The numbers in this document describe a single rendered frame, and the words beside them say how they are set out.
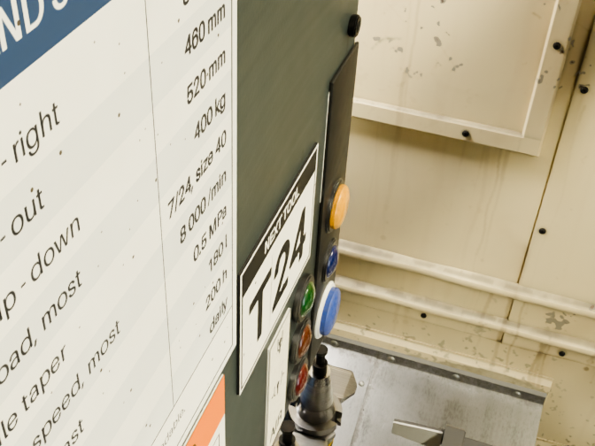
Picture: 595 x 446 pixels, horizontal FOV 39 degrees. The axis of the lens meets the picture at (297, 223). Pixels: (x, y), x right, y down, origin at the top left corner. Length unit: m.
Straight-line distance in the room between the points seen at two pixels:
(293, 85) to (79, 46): 0.17
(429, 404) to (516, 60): 0.66
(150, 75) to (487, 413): 1.39
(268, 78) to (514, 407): 1.31
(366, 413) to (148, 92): 1.36
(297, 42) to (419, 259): 1.10
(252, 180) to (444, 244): 1.08
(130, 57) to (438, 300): 1.28
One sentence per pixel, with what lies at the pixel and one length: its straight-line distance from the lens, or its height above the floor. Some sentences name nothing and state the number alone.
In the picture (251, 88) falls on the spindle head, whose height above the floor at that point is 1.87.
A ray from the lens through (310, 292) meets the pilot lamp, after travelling 0.44.
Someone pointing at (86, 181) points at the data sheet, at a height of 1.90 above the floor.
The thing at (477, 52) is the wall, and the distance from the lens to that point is 1.19.
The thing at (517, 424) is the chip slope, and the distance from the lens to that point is 1.56.
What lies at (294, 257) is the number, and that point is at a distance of 0.40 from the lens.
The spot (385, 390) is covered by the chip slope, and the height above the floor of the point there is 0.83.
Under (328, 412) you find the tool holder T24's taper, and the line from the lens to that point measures 0.99.
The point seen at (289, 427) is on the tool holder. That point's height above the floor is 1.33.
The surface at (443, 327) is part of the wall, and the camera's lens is 1.50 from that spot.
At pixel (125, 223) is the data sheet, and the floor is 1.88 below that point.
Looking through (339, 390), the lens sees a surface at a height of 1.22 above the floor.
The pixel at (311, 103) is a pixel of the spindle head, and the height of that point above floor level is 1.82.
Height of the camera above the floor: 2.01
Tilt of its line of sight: 39 degrees down
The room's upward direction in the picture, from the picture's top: 3 degrees clockwise
